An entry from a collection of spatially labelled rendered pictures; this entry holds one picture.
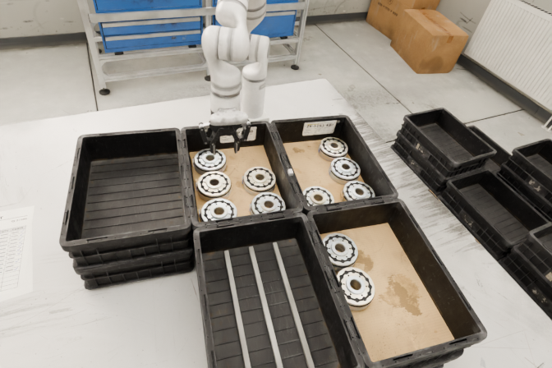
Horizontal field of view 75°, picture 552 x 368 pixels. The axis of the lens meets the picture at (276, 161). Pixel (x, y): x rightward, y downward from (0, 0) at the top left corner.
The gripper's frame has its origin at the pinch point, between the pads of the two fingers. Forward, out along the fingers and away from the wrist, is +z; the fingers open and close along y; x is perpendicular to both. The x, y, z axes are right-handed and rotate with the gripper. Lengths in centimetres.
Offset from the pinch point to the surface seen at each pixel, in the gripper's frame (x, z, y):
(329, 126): -19.2, 10.9, -41.2
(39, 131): -51, 30, 65
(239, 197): 4.0, 17.4, -4.1
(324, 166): -5.5, 17.5, -35.5
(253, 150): -16.4, 17.3, -12.5
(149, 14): -186, 40, 26
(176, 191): -1.2, 17.5, 14.6
